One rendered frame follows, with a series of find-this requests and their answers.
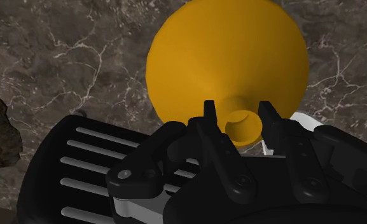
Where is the yellow funnel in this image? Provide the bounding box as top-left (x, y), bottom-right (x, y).
top-left (145, 0), bottom-right (310, 148)

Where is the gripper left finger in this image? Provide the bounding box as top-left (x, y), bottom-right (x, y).
top-left (106, 99), bottom-right (258, 206)

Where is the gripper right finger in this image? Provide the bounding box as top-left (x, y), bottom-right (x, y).
top-left (257, 101), bottom-right (367, 204)

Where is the white cup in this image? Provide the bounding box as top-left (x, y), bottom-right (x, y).
top-left (261, 111), bottom-right (324, 157)

